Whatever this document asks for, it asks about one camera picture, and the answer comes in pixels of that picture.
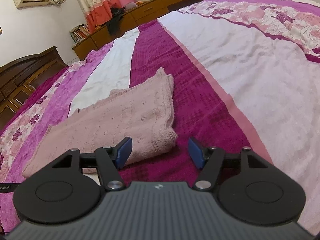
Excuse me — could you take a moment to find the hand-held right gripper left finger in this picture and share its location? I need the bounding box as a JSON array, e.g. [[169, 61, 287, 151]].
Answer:
[[51, 137, 133, 192]]

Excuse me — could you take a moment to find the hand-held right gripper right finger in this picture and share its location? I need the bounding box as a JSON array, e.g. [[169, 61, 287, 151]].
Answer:
[[188, 137, 272, 191]]

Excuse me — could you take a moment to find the pink knit sweater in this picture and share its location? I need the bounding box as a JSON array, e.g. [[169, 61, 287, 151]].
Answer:
[[22, 67, 178, 179]]

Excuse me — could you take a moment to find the magenta striped floral blanket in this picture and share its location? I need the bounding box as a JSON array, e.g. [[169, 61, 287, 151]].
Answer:
[[0, 0, 320, 236]]

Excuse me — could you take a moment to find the dark wooden headboard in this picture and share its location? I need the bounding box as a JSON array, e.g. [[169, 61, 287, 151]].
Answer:
[[0, 46, 68, 131]]

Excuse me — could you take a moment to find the row of books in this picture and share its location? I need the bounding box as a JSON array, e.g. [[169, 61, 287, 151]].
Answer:
[[69, 24, 92, 44]]

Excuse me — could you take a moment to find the black cloth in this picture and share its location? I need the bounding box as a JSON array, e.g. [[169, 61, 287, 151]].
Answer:
[[106, 7, 126, 36]]

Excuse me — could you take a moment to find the long wooden cabinet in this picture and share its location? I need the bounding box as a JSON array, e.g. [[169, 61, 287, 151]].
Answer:
[[72, 0, 274, 61]]

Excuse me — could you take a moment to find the orange floral curtain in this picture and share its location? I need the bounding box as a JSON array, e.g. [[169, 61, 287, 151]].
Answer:
[[68, 0, 133, 27]]

